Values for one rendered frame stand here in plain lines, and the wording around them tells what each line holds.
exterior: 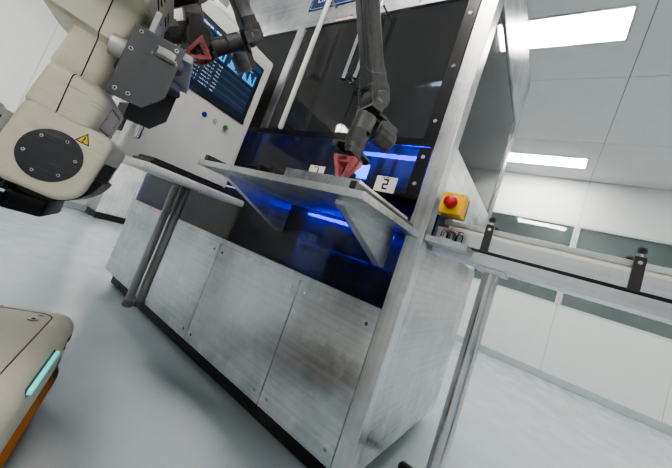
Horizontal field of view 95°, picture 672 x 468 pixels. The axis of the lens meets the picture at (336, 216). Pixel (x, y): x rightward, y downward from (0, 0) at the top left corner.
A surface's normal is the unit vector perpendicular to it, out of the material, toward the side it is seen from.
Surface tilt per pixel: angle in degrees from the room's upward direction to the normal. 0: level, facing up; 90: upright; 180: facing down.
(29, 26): 90
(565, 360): 90
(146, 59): 90
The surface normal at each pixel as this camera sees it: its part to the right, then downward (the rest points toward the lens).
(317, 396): -0.53, -0.27
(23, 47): 0.78, 0.22
